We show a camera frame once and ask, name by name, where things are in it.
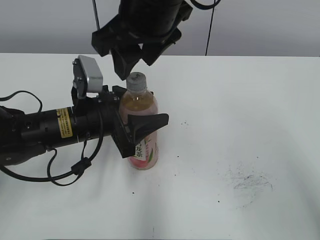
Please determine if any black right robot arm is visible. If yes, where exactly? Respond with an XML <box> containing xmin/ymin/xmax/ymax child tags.
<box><xmin>91</xmin><ymin>0</ymin><xmax>193</xmax><ymax>80</ymax></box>

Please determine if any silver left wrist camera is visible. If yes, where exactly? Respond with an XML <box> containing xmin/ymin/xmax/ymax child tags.
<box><xmin>72</xmin><ymin>55</ymin><xmax>103</xmax><ymax>100</ymax></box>

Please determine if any white bottle cap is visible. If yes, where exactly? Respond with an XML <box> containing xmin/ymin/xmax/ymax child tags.
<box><xmin>126</xmin><ymin>72</ymin><xmax>147</xmax><ymax>92</ymax></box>

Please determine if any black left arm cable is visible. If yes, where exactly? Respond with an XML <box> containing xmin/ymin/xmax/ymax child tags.
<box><xmin>0</xmin><ymin>90</ymin><xmax>105</xmax><ymax>186</ymax></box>

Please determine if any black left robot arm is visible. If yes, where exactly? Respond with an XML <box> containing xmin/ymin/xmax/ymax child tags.
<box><xmin>0</xmin><ymin>85</ymin><xmax>169</xmax><ymax>166</ymax></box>

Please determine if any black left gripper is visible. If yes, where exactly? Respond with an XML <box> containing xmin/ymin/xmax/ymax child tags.
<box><xmin>69</xmin><ymin>84</ymin><xmax>170</xmax><ymax>159</ymax></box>

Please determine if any peach oolong tea bottle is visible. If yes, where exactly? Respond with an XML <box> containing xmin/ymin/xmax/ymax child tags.
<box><xmin>118</xmin><ymin>84</ymin><xmax>160</xmax><ymax>172</ymax></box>

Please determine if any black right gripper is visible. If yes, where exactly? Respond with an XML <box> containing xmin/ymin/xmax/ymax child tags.
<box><xmin>91</xmin><ymin>15</ymin><xmax>182</xmax><ymax>81</ymax></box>

